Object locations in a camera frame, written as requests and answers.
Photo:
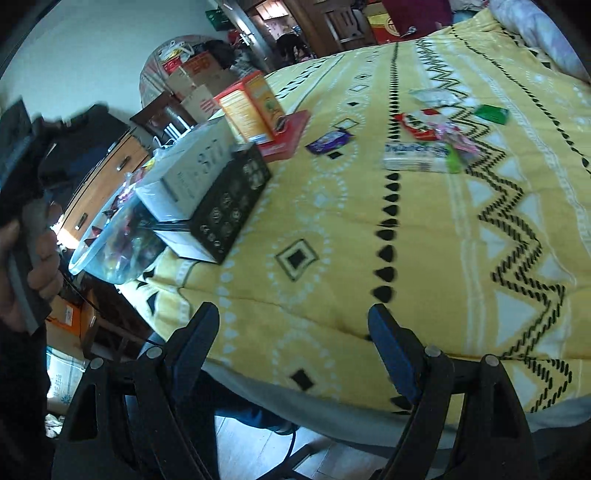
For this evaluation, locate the dark sleeve left forearm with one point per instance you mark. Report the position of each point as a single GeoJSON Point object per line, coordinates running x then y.
{"type": "Point", "coordinates": [26, 451]}

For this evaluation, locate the pink flat box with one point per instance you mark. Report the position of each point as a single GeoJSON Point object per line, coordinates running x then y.
{"type": "Point", "coordinates": [285, 144]}

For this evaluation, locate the wooden chest of drawers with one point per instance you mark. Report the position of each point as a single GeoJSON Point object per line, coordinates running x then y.
{"type": "Point", "coordinates": [126, 156]}

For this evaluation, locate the yellow patterned bedspread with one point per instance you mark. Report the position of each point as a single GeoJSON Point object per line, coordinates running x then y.
{"type": "Point", "coordinates": [494, 259]}

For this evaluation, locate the green small snack packet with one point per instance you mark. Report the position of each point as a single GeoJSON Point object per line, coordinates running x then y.
{"type": "Point", "coordinates": [492, 113]}

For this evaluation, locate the black flat television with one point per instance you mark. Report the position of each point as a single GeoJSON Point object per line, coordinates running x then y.
{"type": "Point", "coordinates": [88, 139]}

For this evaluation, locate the lower cardboard box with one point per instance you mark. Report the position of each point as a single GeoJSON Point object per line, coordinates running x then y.
{"type": "Point", "coordinates": [200, 102]}

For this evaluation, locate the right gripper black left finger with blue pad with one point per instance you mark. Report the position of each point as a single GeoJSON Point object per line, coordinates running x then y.
{"type": "Point", "coordinates": [175, 421]}

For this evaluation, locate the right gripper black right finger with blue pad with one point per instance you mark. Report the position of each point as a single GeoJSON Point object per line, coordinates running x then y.
{"type": "Point", "coordinates": [425, 377]}

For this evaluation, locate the purple snack packet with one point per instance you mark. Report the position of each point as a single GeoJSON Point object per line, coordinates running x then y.
{"type": "Point", "coordinates": [330, 141]}

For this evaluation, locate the cardboard box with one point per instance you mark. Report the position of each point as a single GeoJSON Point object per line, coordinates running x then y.
{"type": "Point", "coordinates": [200, 70]}
{"type": "Point", "coordinates": [200, 102]}

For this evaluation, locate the upper cardboard box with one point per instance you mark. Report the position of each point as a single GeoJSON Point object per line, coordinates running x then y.
{"type": "Point", "coordinates": [200, 70]}

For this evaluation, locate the pink floral duvet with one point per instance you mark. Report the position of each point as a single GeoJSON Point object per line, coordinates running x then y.
{"type": "Point", "coordinates": [538, 30]}

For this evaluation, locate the dark wooden chair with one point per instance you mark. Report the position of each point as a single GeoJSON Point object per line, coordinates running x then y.
{"type": "Point", "coordinates": [164, 118]}

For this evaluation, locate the white grey carton box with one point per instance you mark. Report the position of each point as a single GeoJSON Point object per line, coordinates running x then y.
{"type": "Point", "coordinates": [183, 173]}

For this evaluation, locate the black patterned box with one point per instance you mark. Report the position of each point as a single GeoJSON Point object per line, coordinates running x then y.
{"type": "Point", "coordinates": [226, 207]}

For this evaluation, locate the clear nut packet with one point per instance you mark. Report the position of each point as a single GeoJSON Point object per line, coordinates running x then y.
{"type": "Point", "coordinates": [436, 97]}

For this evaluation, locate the green white wafer packet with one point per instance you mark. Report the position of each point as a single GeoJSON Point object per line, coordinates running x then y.
{"type": "Point", "coordinates": [432, 157]}

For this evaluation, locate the red and orange tea box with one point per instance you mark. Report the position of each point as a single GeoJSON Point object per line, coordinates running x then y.
{"type": "Point", "coordinates": [253, 109]}

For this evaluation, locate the maroon hanging jacket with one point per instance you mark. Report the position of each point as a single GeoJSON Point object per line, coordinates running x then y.
{"type": "Point", "coordinates": [418, 18]}

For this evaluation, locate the red white snack packet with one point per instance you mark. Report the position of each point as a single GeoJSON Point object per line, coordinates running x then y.
{"type": "Point", "coordinates": [422, 124]}

